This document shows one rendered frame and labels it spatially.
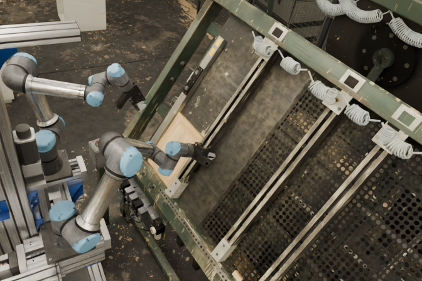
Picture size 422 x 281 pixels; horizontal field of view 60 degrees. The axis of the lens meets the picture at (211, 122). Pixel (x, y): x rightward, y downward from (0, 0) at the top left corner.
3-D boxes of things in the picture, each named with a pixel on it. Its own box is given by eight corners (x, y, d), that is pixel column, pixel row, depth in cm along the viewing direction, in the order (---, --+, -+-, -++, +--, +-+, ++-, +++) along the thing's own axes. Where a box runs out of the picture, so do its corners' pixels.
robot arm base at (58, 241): (54, 254, 173) (51, 243, 167) (48, 228, 182) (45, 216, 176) (86, 243, 180) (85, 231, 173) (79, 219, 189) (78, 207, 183)
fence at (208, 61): (145, 155, 252) (140, 154, 248) (222, 37, 226) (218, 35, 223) (149, 160, 249) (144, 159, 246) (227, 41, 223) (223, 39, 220)
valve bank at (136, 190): (113, 197, 259) (112, 174, 243) (131, 189, 266) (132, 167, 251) (147, 253, 231) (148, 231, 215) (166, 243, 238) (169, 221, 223)
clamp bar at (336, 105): (216, 249, 205) (188, 254, 186) (355, 74, 173) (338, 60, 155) (227, 263, 199) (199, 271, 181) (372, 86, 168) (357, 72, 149)
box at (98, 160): (89, 159, 258) (88, 141, 247) (105, 153, 264) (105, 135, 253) (96, 170, 251) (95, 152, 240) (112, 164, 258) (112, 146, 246)
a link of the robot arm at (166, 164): (158, 165, 201) (167, 148, 199) (173, 177, 196) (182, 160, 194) (149, 165, 194) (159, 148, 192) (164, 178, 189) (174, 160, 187)
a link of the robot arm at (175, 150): (161, 150, 190) (168, 137, 189) (176, 153, 199) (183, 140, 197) (169, 159, 186) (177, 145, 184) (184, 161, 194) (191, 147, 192)
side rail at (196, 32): (135, 134, 270) (123, 132, 262) (218, 4, 241) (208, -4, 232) (139, 139, 267) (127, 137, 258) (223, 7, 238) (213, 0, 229)
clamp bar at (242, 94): (171, 189, 232) (143, 189, 213) (284, 29, 201) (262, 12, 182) (179, 200, 227) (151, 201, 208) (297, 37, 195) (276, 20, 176)
